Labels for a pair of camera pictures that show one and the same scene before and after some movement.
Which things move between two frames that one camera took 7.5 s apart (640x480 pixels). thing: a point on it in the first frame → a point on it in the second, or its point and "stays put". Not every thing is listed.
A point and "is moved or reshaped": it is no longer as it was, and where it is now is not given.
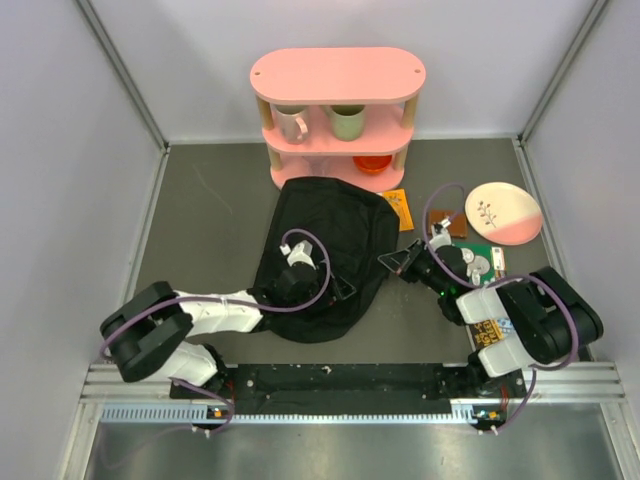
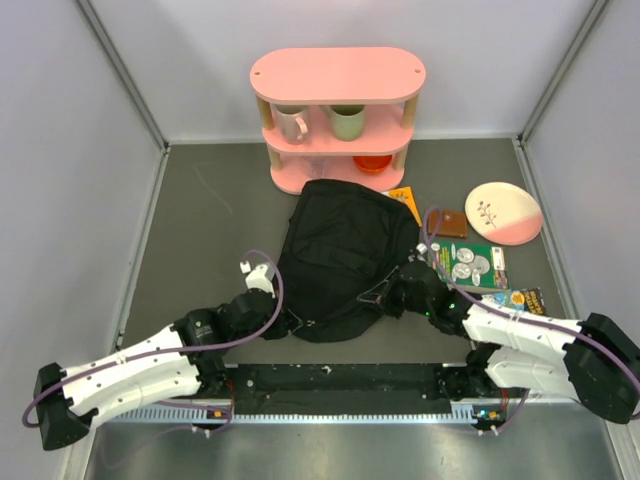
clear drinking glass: (317, 164) stays put
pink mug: (293, 123) stays put
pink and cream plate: (504, 213) stays put
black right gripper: (402, 261) → (385, 291)
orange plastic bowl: (371, 164) stays put
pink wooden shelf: (337, 112) stays put
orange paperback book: (399, 201) → (406, 195)
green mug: (348, 121) stays put
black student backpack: (360, 229) is moved or reshaped
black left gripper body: (312, 294) → (278, 330)
